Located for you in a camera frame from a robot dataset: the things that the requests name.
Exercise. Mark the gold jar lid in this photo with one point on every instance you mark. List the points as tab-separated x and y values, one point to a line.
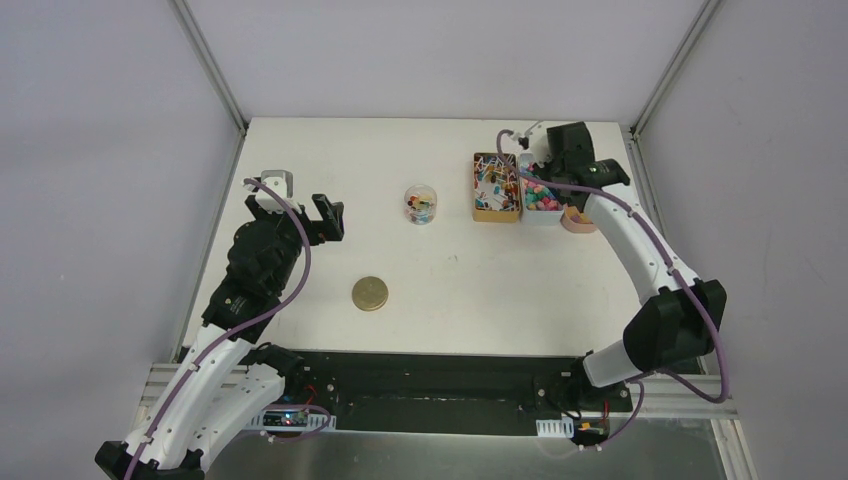
369	293

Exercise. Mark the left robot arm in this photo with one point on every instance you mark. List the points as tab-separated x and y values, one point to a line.
225	379

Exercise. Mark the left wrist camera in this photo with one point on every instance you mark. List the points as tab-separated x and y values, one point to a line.
273	190

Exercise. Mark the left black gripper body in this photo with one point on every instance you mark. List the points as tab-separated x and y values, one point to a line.
308	221

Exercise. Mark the pink tray of gummies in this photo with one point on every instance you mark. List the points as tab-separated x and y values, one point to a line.
576	221

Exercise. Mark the gold tin of lollipops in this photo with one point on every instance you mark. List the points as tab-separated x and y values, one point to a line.
496	189

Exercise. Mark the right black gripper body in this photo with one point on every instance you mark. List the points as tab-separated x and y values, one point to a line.
551	171

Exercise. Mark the white tin of candies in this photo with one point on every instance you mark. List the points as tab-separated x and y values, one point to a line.
540	205

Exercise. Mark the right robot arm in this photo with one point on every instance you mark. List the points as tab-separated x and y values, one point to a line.
680	313

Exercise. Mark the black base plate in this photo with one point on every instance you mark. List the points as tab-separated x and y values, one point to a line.
442	394

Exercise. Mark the clear plastic jar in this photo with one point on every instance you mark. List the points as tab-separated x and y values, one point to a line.
420	204

